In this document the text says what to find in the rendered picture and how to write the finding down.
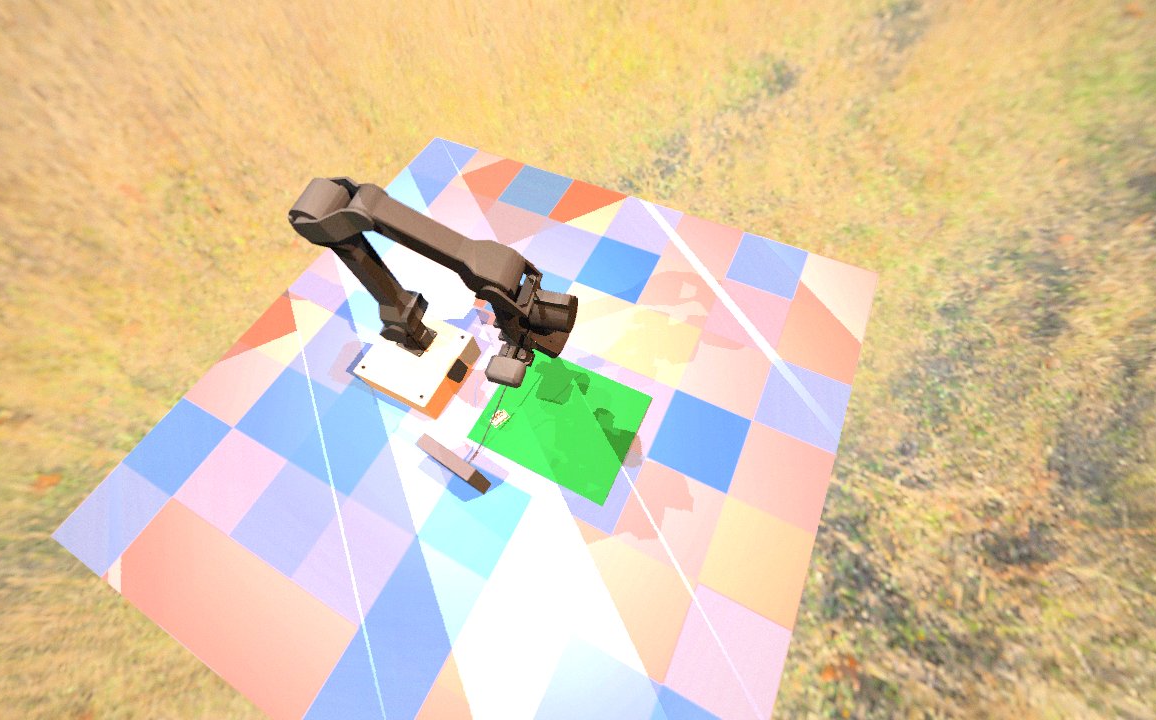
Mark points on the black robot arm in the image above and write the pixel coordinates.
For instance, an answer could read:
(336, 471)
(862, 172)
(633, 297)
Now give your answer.
(334, 212)

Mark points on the black square cooling fan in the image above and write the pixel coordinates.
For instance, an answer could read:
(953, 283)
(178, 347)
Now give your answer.
(453, 463)

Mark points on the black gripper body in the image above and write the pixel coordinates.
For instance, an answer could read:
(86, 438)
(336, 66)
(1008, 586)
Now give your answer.
(509, 370)

